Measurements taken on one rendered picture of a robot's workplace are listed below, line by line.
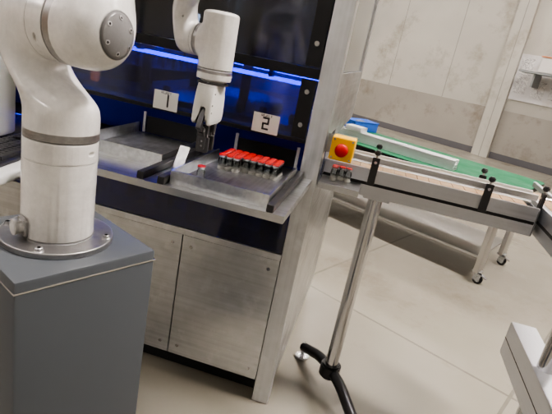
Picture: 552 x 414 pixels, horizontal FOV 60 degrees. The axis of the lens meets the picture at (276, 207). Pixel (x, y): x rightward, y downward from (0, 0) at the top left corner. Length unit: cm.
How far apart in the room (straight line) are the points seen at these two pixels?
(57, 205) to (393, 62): 1016
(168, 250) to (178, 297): 18
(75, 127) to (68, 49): 12
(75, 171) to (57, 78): 15
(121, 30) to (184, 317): 125
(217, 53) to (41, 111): 48
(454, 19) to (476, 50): 77
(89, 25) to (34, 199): 30
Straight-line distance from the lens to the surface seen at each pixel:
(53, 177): 85
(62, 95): 84
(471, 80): 1012
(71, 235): 89
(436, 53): 1043
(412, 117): 1049
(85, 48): 77
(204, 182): 120
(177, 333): 188
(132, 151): 140
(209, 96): 117
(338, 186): 151
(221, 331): 181
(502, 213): 166
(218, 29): 117
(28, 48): 87
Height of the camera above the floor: 126
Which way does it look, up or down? 18 degrees down
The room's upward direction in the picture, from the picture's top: 11 degrees clockwise
